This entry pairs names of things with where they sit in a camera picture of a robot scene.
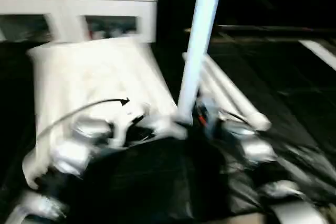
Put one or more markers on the white plastic table top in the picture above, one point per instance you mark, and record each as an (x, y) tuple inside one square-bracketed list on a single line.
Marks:
[(89, 77)]

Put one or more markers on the white plastic table leg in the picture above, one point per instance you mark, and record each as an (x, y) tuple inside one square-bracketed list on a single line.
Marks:
[(212, 87), (199, 45), (236, 98)]

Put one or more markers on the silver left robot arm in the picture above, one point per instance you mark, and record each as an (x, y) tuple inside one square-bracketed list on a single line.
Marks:
[(73, 156)]

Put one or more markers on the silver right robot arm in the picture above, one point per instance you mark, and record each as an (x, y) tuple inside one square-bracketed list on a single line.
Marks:
[(257, 150)]

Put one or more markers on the black work mat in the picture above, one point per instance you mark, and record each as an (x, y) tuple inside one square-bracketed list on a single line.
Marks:
[(168, 182)]

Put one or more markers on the crumpled black plastic sheet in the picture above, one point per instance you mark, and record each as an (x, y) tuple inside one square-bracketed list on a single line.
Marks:
[(294, 161)]

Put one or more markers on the dark low furniture silver edge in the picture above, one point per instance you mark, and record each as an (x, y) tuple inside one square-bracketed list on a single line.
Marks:
[(273, 31)]

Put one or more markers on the white cabinet with glass doors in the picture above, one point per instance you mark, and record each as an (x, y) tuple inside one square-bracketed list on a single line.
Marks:
[(73, 3)]

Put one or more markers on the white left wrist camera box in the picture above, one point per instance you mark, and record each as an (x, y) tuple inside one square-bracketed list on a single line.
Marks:
[(126, 119)]

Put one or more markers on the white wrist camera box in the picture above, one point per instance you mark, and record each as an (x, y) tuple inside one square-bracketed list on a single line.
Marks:
[(209, 106), (126, 119)]

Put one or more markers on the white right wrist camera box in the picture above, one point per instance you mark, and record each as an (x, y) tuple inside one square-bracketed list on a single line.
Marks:
[(209, 106)]

